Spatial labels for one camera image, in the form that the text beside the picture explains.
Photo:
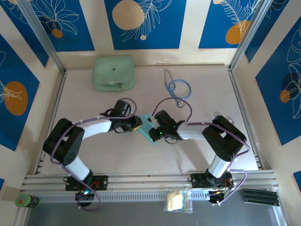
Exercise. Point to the turquoise cloth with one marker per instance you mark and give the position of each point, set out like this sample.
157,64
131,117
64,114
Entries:
144,128

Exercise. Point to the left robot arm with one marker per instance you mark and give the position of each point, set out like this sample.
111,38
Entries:
77,168

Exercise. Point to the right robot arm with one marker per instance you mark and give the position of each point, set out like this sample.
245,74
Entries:
217,164

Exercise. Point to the blue stethoscope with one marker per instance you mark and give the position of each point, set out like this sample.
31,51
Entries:
180,104

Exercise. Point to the mint green zip pouch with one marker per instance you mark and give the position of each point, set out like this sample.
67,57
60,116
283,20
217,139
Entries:
113,70

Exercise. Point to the clear bag with yellow contents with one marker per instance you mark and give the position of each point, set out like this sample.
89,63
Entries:
175,201

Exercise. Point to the clear plastic object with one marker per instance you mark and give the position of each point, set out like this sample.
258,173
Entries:
232,121

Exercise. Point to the black ribbed block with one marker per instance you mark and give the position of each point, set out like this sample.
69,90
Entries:
259,197

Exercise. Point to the green can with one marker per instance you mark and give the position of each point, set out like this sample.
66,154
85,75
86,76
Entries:
24,200

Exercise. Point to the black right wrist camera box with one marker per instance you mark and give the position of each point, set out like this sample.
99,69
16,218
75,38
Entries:
164,118

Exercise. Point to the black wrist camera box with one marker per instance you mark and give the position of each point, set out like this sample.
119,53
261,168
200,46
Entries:
122,107
164,118

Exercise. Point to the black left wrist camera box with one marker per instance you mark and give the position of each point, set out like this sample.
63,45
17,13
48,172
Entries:
122,107

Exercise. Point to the aluminium mounting rail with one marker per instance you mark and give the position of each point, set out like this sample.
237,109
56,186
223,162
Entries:
145,180

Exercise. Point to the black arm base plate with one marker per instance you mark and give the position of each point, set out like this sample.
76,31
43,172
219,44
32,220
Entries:
197,180
101,182

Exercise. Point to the aluminium side rail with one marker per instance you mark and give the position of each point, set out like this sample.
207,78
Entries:
245,106
53,106

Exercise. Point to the blue floral wall poster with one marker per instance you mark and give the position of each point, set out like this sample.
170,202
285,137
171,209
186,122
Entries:
164,35
77,35
16,70
277,106
211,30

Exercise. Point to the aluminium frame post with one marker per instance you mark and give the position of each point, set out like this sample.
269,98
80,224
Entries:
252,35
41,35

